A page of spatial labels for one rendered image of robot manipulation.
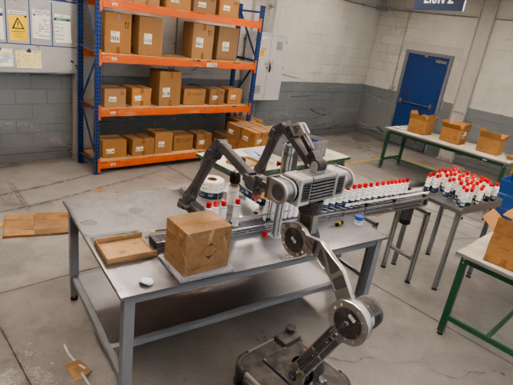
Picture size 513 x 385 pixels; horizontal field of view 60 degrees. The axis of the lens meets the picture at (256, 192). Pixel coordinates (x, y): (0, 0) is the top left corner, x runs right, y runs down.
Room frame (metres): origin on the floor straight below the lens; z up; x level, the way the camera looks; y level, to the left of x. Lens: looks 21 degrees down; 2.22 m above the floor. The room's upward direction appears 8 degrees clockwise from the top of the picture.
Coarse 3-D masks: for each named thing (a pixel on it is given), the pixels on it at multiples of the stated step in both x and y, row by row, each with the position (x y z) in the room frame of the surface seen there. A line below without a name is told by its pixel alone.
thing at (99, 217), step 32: (160, 192) 3.35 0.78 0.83; (96, 224) 2.65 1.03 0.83; (128, 224) 2.71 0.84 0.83; (160, 224) 2.79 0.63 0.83; (320, 224) 3.19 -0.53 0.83; (352, 224) 3.29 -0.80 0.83; (96, 256) 2.25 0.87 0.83; (256, 256) 2.53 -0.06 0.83; (288, 256) 2.59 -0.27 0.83; (128, 288) 1.98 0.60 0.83; (160, 288) 2.02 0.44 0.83
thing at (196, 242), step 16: (176, 224) 2.23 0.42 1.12; (192, 224) 2.26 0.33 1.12; (208, 224) 2.29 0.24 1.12; (224, 224) 2.32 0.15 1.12; (176, 240) 2.21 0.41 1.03; (192, 240) 2.15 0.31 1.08; (208, 240) 2.22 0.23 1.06; (224, 240) 2.30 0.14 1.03; (176, 256) 2.20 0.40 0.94; (192, 256) 2.16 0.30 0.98; (208, 256) 2.23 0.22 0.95; (224, 256) 2.31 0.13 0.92; (192, 272) 2.17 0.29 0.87
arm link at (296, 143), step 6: (276, 126) 2.78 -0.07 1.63; (282, 126) 2.75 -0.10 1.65; (276, 132) 2.79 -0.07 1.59; (282, 132) 2.76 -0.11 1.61; (288, 138) 2.74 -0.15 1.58; (294, 144) 2.70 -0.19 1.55; (300, 144) 2.69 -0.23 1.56; (300, 150) 2.67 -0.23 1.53; (306, 150) 2.67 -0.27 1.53; (300, 156) 2.67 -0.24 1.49; (306, 162) 2.63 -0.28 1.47; (306, 168) 2.60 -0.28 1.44
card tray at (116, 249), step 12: (96, 240) 2.38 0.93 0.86; (108, 240) 2.43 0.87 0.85; (120, 240) 2.47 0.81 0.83; (132, 240) 2.49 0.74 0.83; (108, 252) 2.30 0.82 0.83; (120, 252) 2.32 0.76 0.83; (132, 252) 2.34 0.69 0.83; (144, 252) 2.30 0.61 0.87; (156, 252) 2.35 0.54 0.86; (108, 264) 2.18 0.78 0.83
